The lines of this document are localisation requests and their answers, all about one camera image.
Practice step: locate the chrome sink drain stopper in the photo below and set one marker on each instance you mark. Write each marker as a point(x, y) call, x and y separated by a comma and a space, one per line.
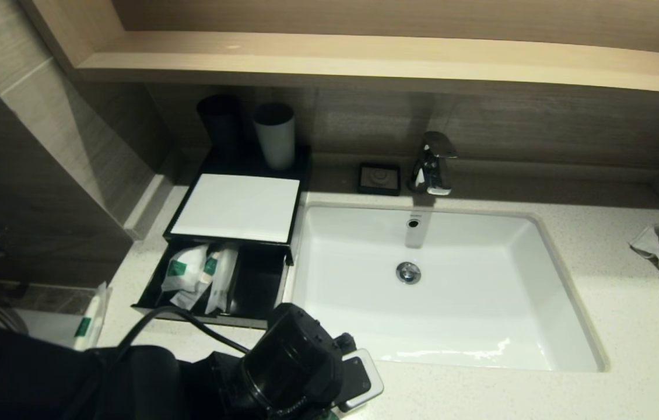
point(408, 272)

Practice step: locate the chrome sink faucet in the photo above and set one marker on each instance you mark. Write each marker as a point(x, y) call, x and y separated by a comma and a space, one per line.
point(433, 166)

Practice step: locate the long slim toothbrush packet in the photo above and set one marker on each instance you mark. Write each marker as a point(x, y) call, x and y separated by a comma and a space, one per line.
point(93, 309)

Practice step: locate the small square green-label packet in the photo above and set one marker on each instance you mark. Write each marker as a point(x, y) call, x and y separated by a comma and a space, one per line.
point(181, 265)

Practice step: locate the black plastic cup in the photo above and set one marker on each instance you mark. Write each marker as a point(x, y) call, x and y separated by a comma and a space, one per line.
point(221, 128)

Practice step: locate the flat silver sachet green label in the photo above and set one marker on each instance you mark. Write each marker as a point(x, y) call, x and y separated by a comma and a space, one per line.
point(189, 298)

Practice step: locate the black amenity drawer box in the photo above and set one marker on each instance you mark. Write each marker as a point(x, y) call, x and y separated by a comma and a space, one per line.
point(230, 165)

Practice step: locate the black square soap dish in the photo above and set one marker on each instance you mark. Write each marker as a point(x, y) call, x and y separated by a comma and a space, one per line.
point(378, 178)

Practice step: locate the wooden wall shelf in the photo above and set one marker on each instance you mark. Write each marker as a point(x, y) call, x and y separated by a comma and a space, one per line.
point(364, 58)

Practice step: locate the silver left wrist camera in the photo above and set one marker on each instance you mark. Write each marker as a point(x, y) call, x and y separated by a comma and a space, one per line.
point(364, 379)

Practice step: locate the light grey plastic cup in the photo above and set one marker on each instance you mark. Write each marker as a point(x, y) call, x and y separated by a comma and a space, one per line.
point(276, 143)

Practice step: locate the black glossy box drawer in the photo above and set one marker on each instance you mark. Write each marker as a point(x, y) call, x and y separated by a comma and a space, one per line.
point(259, 280)

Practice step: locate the white ceramic sink basin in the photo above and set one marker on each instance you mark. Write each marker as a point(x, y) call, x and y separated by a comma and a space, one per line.
point(452, 326)

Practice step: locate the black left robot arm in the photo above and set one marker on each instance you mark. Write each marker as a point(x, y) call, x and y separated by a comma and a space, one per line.
point(131, 385)

